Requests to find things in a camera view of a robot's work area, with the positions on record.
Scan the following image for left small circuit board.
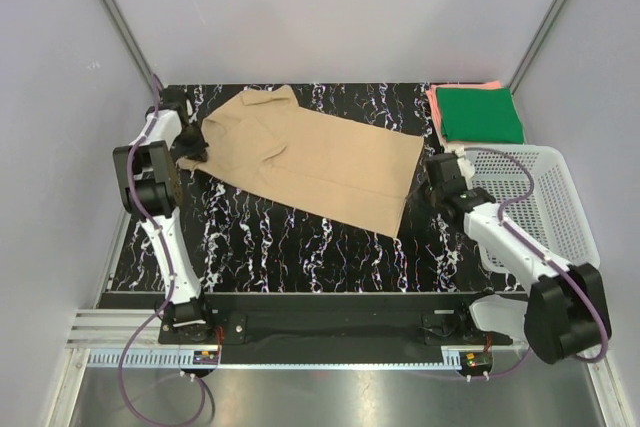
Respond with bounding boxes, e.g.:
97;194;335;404
193;349;220;365

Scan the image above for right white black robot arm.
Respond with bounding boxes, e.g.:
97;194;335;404
421;153;612;364

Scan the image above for green folded t shirt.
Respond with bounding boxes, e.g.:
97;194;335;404
436;88;524;144

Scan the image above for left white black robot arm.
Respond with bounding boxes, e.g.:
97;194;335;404
112;87;216;343

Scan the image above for white plastic mesh basket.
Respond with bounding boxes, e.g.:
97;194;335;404
465;144;600;268

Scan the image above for cream folded t shirt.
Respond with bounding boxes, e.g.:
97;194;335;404
443;141;467;156

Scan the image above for left aluminium frame post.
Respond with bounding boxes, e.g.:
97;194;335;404
100;0;155;93

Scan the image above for aluminium frame post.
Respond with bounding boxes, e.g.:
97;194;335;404
508;0;569;94
100;0;155;93

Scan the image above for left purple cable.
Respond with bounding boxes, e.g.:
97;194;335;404
115;74;216;426

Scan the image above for pink folded t shirt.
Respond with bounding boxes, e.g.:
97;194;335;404
426;80;503;145

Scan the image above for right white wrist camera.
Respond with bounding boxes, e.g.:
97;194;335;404
457;156;475;181

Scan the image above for right small circuit board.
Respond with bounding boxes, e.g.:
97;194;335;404
464;352;493;368

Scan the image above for small circuit board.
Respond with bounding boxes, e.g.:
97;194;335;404
193;349;220;365
464;352;493;368

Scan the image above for grey slotted cable duct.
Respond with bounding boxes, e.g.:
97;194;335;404
87;346;461;371

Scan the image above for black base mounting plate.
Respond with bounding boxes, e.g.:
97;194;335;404
97;291;526;366

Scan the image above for aluminium rail profile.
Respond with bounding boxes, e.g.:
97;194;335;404
67;309;166;348

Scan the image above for right aluminium frame post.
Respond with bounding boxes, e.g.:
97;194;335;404
508;0;569;94

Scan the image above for beige t shirt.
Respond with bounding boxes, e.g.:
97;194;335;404
178;85;424;237

